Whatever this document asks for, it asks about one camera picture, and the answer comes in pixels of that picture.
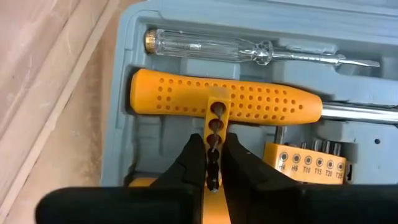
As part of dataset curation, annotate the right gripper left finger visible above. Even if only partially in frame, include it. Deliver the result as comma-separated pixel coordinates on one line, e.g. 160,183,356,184
35,133,208,224

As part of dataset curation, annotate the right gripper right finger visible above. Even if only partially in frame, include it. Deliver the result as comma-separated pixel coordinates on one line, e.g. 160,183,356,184
221,133,398,224

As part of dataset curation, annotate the small orange bit holder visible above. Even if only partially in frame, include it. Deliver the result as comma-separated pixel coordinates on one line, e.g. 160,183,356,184
263,126,348,185

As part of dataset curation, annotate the hammer with orange handle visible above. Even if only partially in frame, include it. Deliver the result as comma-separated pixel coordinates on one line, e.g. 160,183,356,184
129,68,398,127

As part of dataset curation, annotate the clear handled tester screwdriver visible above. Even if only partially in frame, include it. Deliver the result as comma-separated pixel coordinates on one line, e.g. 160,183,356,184
144,28,381,68

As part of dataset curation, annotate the grey plastic tool case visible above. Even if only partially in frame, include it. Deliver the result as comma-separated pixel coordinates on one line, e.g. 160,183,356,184
101,0,398,187

